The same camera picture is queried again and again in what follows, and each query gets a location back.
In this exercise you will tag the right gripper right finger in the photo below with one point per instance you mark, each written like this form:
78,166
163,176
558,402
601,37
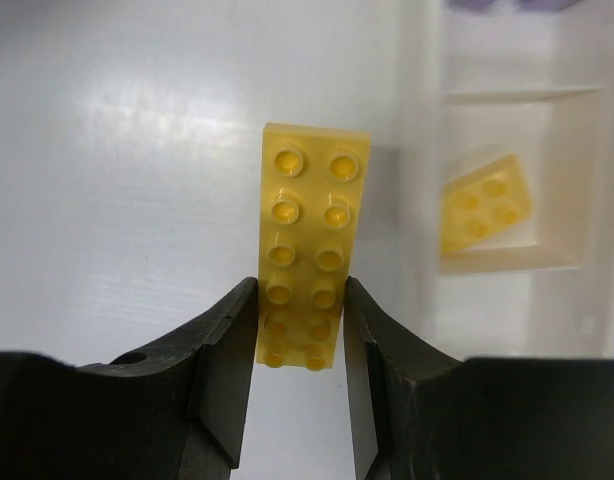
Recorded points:
417,413

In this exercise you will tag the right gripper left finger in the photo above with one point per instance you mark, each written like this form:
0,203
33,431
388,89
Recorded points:
174,408

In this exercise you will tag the yellow square lego brick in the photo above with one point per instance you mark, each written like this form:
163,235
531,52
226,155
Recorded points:
483,203

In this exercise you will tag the yellow long lego plate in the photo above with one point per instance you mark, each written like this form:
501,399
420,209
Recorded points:
312,184

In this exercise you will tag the right white divided container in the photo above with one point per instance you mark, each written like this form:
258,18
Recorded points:
532,79

